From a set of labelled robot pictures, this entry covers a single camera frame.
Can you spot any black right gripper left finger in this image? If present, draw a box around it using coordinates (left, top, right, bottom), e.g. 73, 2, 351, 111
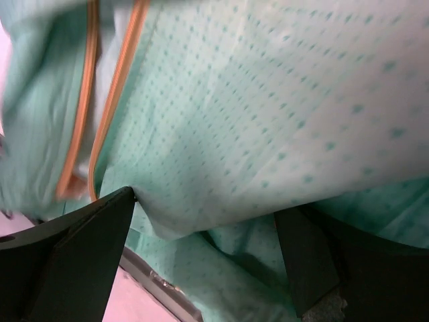
1, 187, 135, 322

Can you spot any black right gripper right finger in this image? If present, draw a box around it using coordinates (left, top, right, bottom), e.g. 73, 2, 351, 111
274, 206, 428, 321

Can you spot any orange and teal jacket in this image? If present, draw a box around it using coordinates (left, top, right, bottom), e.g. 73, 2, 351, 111
1, 1, 428, 321

